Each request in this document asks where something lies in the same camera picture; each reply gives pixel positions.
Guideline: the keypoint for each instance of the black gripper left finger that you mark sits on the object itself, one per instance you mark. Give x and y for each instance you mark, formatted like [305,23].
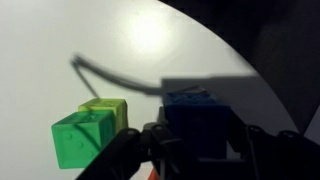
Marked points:
[168,154]

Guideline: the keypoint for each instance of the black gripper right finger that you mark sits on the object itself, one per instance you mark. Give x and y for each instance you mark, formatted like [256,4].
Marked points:
[244,139]

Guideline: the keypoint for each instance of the blue block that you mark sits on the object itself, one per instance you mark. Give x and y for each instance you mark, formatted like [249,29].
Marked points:
[200,121]

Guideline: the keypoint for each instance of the orange block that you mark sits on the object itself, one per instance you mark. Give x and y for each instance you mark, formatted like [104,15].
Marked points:
[153,175]

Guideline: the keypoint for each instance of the grey block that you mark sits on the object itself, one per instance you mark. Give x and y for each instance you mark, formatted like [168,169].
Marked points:
[193,89]

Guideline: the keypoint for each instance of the yellow-green block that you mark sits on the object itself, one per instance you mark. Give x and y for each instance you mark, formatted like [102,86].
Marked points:
[117,106]

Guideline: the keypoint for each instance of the green block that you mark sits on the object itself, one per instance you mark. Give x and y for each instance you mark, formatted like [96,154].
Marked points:
[81,136]

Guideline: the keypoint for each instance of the round white table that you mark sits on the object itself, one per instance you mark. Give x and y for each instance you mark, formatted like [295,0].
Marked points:
[58,54]

